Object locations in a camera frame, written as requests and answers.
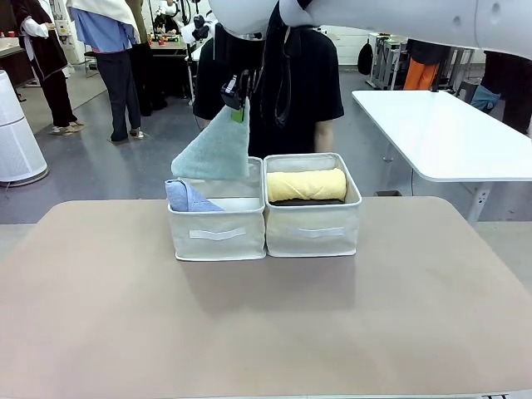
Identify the grey metal rack table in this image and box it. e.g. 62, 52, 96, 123
365, 32, 411, 91

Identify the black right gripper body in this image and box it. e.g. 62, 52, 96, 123
234, 68, 263, 101

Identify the person in brown coat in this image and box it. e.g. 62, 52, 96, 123
124, 0, 167, 114

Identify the white air purifier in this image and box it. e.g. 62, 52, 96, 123
0, 69, 50, 184

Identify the yellow towel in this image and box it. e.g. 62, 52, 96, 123
265, 168, 347, 204

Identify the person in dark vest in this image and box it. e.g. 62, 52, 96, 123
12, 0, 86, 136

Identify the grey green cone towel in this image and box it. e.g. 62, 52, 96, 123
170, 99, 251, 182

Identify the blue cloth bundle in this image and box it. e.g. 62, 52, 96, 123
471, 85, 502, 113

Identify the table with colourful items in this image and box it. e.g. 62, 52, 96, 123
149, 35, 200, 101

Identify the person in black shirt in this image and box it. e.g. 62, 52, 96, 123
192, 24, 345, 158

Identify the black cable bundle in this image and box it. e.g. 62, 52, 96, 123
259, 3, 304, 128

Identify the person in grey top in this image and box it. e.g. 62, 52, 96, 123
481, 49, 532, 134

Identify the person in orange trousers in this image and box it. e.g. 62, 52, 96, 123
405, 37, 452, 91

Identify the white table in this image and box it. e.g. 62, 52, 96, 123
351, 90, 532, 225

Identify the black bag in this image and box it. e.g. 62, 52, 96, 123
357, 41, 374, 76

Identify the beige fabric storage box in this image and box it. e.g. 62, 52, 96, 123
263, 152, 362, 258
166, 156, 267, 262

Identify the dark grey towel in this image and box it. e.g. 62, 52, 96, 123
268, 198, 346, 208

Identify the person in blue shirt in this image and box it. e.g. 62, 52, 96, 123
66, 0, 145, 143

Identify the person's left forearm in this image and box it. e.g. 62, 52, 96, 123
313, 118, 337, 154

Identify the lavender blue cone towel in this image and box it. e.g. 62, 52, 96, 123
165, 177, 225, 213

